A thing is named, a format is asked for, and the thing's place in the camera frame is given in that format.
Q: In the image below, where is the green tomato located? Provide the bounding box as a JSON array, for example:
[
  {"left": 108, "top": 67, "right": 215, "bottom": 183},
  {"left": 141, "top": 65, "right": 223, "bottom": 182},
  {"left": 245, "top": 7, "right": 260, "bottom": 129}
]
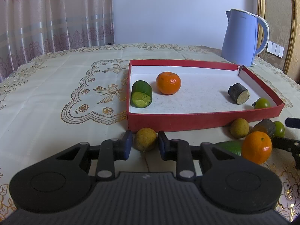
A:
[
  {"left": 274, "top": 121, "right": 285, "bottom": 138},
  {"left": 252, "top": 97, "right": 271, "bottom": 109}
]

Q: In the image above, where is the dark sugarcane piece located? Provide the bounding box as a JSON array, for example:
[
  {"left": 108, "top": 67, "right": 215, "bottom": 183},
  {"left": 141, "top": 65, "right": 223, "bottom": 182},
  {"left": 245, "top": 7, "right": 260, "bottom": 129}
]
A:
[
  {"left": 228, "top": 83, "right": 250, "bottom": 105},
  {"left": 252, "top": 119, "right": 276, "bottom": 138}
]

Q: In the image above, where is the yellow-brown longan fruit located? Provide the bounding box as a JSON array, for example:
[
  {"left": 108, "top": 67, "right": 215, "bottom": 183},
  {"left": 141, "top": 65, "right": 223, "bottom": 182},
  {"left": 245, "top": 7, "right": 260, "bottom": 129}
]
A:
[
  {"left": 134, "top": 127, "right": 157, "bottom": 152},
  {"left": 230, "top": 118, "right": 250, "bottom": 139}
]

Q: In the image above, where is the orange mandarin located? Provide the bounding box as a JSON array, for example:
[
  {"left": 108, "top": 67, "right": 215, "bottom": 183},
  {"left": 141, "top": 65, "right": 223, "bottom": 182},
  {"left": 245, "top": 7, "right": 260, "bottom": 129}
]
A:
[
  {"left": 156, "top": 72, "right": 182, "bottom": 95},
  {"left": 241, "top": 131, "right": 272, "bottom": 165}
]

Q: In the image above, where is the green cucumber piece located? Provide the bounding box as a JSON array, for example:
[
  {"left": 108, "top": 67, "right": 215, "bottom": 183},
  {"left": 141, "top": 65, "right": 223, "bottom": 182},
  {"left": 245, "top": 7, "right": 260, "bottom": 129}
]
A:
[
  {"left": 215, "top": 140, "right": 243, "bottom": 156},
  {"left": 131, "top": 80, "right": 153, "bottom": 108}
]

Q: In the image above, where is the red cardboard tray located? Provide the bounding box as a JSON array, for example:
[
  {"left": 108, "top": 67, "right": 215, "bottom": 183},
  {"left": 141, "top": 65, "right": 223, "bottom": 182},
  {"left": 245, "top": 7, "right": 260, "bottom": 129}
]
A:
[{"left": 127, "top": 59, "right": 284, "bottom": 132}]

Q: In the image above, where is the blue electric kettle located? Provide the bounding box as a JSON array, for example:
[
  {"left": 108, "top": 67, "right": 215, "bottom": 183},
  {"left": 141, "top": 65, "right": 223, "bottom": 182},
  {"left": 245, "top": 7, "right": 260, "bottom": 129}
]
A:
[{"left": 221, "top": 9, "right": 269, "bottom": 67}]

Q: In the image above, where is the floral pink curtain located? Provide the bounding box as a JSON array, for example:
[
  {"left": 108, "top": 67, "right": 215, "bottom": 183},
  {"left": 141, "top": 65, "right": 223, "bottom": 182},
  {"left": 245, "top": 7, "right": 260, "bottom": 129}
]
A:
[{"left": 1, "top": 0, "right": 114, "bottom": 79}]

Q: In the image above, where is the white wall switch panel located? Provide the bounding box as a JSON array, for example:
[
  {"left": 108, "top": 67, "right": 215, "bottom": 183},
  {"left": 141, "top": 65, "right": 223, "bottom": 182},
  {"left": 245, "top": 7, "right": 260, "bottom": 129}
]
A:
[{"left": 266, "top": 41, "right": 284, "bottom": 58}]

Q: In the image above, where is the gold wall moulding frame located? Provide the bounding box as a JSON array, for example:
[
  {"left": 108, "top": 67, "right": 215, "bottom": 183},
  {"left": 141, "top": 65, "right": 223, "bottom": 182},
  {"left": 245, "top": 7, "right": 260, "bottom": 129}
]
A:
[{"left": 257, "top": 0, "right": 299, "bottom": 81}]

